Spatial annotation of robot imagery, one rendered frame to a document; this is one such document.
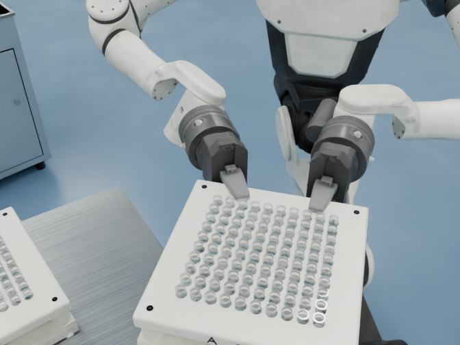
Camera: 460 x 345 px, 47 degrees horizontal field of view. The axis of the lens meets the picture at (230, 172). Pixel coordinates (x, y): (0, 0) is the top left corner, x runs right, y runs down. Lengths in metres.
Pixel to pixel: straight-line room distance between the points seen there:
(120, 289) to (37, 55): 2.90
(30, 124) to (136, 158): 0.51
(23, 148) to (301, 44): 1.65
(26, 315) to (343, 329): 0.43
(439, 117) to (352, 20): 0.25
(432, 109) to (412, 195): 1.54
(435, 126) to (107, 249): 0.59
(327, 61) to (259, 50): 2.43
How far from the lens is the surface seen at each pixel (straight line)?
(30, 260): 0.86
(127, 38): 1.00
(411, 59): 3.59
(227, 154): 0.75
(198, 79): 0.90
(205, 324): 0.59
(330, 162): 0.74
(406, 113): 0.91
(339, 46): 1.09
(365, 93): 0.90
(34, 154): 2.52
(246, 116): 2.84
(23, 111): 2.40
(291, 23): 1.07
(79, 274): 0.91
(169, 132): 0.93
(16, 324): 0.79
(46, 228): 1.00
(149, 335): 0.63
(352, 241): 0.69
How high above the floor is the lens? 1.55
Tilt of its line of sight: 39 degrees down
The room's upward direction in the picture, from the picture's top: straight up
